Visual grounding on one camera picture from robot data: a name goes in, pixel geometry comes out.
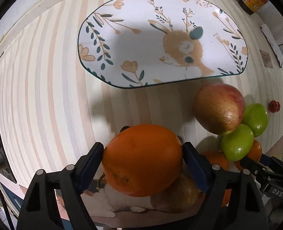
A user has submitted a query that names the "green apple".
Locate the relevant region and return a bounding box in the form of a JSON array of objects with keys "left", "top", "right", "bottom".
[
  {"left": 220, "top": 124, "right": 254, "bottom": 162},
  {"left": 242, "top": 103, "right": 268, "bottom": 138}
]

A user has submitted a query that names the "red yellow apple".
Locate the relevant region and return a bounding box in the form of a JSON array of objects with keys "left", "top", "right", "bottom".
[{"left": 192, "top": 83, "right": 245, "bottom": 135}]

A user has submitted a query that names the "small tangerine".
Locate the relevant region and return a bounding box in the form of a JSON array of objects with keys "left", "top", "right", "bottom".
[
  {"left": 201, "top": 150, "right": 229, "bottom": 170},
  {"left": 245, "top": 140, "right": 262, "bottom": 163}
]

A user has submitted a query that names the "soy sauce bottle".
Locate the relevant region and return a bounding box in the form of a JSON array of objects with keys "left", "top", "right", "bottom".
[{"left": 238, "top": 0, "right": 268, "bottom": 15}]

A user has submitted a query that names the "small red knob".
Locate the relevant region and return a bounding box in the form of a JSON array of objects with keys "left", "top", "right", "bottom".
[{"left": 268, "top": 100, "right": 281, "bottom": 113}]

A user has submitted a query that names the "striped cat print mat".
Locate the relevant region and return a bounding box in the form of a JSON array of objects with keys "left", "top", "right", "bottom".
[{"left": 0, "top": 0, "right": 283, "bottom": 229}]

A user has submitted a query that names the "large orange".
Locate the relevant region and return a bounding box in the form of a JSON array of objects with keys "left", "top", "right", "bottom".
[{"left": 102, "top": 124, "right": 182, "bottom": 197}]

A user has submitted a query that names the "deer pattern ceramic plate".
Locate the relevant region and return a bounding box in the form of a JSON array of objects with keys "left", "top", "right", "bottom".
[{"left": 77, "top": 0, "right": 248, "bottom": 89}]

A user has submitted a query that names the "dark red pomegranate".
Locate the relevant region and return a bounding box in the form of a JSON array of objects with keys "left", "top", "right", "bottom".
[{"left": 150, "top": 173, "right": 199, "bottom": 213}]

